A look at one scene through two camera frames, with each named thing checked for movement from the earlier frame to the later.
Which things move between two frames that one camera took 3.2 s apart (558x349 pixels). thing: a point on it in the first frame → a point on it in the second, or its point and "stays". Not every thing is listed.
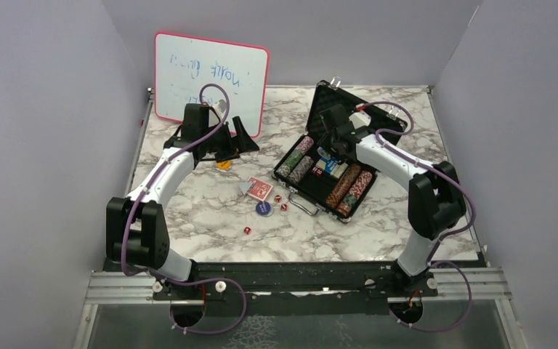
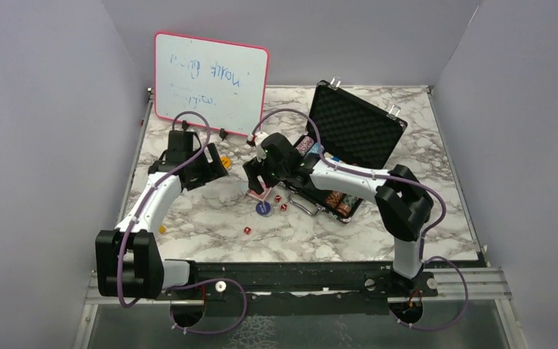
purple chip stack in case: (305, 144) stays
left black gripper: (235, 145) → (214, 169)
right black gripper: (336, 155) → (253, 168)
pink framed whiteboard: (183, 65) stays
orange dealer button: (224, 165) stays
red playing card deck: (259, 189) stays
